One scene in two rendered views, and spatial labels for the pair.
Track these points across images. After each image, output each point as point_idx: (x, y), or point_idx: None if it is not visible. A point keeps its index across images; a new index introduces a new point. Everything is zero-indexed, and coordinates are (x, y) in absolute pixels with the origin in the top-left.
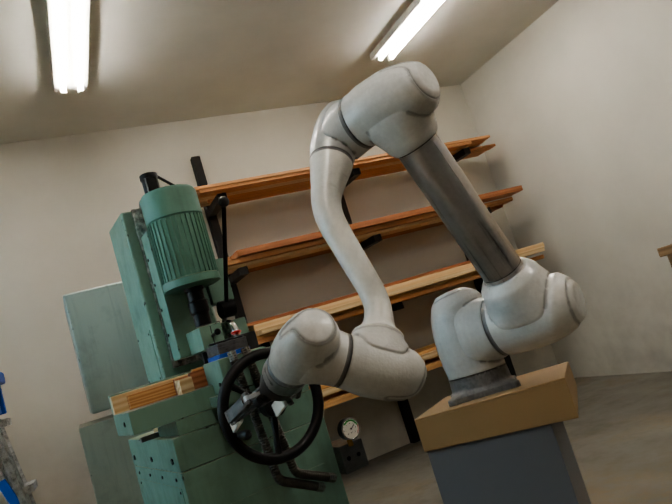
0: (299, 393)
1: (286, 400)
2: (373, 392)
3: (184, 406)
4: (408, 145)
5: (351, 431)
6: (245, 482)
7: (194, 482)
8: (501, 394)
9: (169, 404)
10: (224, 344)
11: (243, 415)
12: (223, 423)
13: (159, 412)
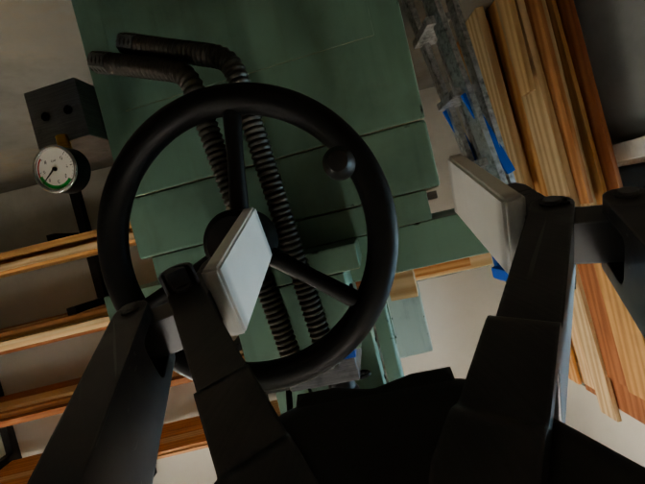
0: (101, 366)
1: (209, 310)
2: None
3: (413, 246)
4: None
5: (54, 162)
6: (294, 88)
7: (398, 98)
8: None
9: (442, 253)
10: (342, 377)
11: (571, 238)
12: (389, 205)
13: (464, 238)
